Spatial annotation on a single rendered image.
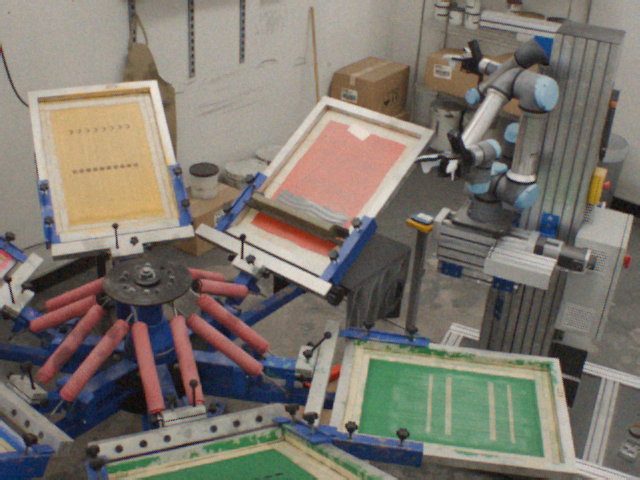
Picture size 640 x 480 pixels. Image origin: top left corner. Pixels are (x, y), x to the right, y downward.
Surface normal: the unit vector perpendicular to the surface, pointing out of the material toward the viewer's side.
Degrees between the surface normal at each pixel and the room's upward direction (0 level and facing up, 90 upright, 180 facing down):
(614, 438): 0
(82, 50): 90
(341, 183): 32
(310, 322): 0
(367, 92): 89
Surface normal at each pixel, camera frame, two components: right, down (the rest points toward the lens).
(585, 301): -0.42, 0.43
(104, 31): 0.79, 0.34
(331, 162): -0.28, -0.55
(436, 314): 0.06, -0.87
